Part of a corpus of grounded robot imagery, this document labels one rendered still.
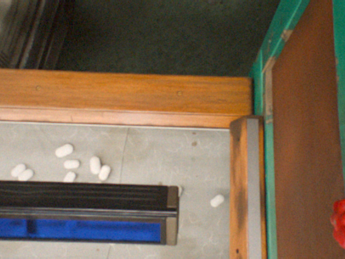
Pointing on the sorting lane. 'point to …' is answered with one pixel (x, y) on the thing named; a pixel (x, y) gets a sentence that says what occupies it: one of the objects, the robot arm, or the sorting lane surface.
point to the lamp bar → (82, 212)
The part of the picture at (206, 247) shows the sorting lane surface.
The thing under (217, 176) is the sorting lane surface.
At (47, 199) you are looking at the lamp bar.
